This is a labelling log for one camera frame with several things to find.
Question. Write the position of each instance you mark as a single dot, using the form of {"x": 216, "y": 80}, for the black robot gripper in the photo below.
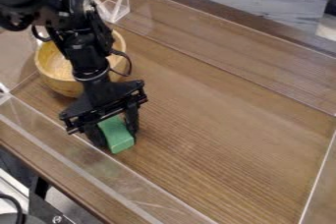
{"x": 103, "y": 100}

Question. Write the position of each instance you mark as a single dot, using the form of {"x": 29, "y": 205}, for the green rectangular block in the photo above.
{"x": 119, "y": 138}

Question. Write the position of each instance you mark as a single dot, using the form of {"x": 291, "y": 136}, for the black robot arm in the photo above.
{"x": 83, "y": 38}

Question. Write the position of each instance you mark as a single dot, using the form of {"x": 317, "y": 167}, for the brown wooden bowl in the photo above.
{"x": 55, "y": 68}

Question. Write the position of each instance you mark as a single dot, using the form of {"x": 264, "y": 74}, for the clear acrylic tray wall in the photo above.
{"x": 236, "y": 145}

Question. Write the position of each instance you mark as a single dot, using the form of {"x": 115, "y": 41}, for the black table leg bracket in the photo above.
{"x": 40, "y": 208}

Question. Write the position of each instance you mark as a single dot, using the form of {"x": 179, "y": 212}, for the clear acrylic triangular bracket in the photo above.
{"x": 112, "y": 10}

